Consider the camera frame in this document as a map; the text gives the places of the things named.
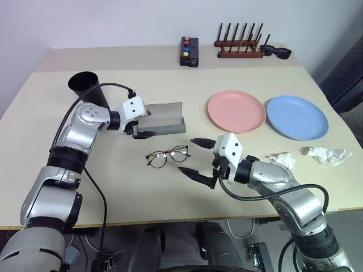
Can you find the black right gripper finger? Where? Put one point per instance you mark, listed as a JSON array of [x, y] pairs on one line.
[[204, 143], [195, 175]]

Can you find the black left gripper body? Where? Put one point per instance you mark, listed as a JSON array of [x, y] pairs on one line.
[[131, 128]]

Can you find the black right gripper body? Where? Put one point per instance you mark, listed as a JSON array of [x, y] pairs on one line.
[[220, 167]]

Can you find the grey glasses case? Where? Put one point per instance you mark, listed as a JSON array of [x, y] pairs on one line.
[[166, 117]]

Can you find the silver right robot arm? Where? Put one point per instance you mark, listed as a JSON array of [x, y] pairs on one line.
[[272, 173]]

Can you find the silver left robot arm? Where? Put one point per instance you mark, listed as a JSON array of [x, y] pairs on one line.
[[82, 133]]

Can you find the black cup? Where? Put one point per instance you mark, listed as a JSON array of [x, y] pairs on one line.
[[86, 85]]

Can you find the thin-framed eyeglasses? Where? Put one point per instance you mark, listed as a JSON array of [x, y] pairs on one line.
[[178, 146]]

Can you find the pink plate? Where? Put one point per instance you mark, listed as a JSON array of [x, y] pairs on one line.
[[236, 111]]

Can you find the small crumpled white tissue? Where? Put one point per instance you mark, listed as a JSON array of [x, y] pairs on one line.
[[283, 159]]

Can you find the black box with coloured buttons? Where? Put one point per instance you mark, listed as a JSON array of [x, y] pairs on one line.
[[185, 58]]

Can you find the dark rounded shape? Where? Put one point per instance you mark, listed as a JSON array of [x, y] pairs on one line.
[[149, 249], [217, 246]]

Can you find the plain black box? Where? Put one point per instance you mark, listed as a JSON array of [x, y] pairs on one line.
[[194, 51]]

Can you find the blue plate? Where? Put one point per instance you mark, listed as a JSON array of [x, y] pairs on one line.
[[297, 117]]

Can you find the brown wooden peg rack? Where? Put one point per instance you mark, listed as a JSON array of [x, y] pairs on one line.
[[239, 54]]

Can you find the black floor device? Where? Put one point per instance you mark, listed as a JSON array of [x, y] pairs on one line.
[[261, 255]]

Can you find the large crumpled white tissue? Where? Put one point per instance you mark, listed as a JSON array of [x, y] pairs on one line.
[[320, 154]]

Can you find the black sunglasses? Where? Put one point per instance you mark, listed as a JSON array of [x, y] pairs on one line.
[[282, 53]]

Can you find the black floor box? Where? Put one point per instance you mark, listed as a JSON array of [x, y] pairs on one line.
[[103, 263]]

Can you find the grey foot pedal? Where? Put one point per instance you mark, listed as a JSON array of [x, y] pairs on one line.
[[73, 253]]

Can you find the dark fabric chair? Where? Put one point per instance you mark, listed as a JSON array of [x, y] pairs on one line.
[[347, 85]]

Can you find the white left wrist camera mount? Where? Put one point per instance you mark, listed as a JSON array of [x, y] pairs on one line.
[[134, 107]]

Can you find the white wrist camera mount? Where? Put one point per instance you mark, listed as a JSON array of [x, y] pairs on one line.
[[134, 107], [229, 148]]

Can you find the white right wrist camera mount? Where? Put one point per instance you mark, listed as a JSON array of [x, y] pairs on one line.
[[229, 148]]

